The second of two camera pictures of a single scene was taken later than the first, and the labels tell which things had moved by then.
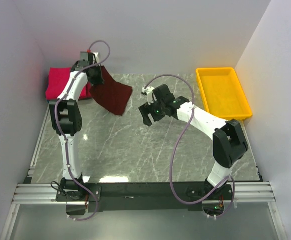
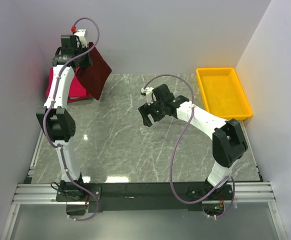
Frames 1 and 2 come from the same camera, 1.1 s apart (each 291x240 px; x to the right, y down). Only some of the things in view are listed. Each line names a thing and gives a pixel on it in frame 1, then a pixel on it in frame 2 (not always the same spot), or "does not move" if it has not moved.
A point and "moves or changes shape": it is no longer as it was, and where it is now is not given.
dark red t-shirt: x=111 y=96 moves or changes shape
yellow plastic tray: x=224 y=95 does not move
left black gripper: x=100 y=80 to x=88 y=62
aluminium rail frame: x=244 y=193 does not move
